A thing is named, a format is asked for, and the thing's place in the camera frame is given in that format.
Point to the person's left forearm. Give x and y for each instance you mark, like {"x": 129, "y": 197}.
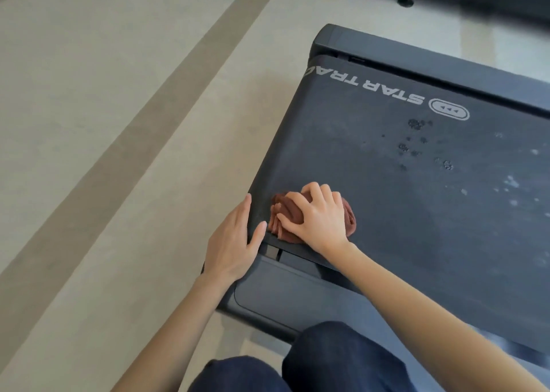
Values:
{"x": 172, "y": 340}

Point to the person's left hand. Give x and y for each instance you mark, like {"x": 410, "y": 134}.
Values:
{"x": 230, "y": 250}

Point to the person's dark blue trousers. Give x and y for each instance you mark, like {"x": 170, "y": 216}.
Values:
{"x": 335, "y": 357}

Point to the brown cleaning cloth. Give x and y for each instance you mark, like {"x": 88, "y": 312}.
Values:
{"x": 290, "y": 209}

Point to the person's right forearm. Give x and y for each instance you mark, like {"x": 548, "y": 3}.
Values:
{"x": 421, "y": 314}

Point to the person's right hand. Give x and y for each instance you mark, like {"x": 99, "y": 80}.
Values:
{"x": 322, "y": 220}

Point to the stained grey treadmill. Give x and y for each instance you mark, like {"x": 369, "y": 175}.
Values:
{"x": 365, "y": 155}

